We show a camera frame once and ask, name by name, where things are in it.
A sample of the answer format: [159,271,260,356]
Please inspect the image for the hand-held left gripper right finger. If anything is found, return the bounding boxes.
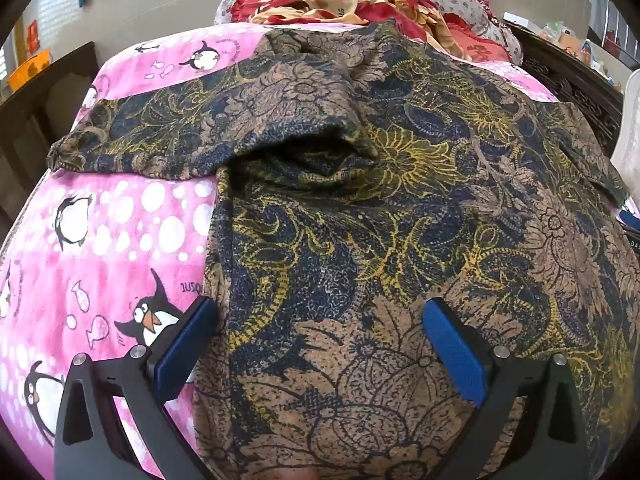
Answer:
[421,297,593,480]

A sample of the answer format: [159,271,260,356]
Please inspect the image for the dark wooden cabinet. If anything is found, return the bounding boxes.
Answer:
[0,42,99,221]

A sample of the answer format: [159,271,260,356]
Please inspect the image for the pink penguin blanket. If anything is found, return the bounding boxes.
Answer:
[0,22,566,480]

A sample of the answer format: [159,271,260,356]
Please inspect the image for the orange plastic basket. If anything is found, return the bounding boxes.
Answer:
[7,50,54,92]

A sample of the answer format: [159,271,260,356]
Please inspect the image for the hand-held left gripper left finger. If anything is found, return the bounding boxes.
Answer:
[52,295,218,480]

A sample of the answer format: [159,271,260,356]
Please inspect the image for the red gold quilt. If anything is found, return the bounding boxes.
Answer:
[250,0,523,66]

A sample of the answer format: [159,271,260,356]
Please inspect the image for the brown navy floral garment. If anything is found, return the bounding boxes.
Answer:
[46,19,640,480]

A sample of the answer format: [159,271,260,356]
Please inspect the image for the dark carved wooden headboard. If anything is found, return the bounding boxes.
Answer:
[502,12,626,156]

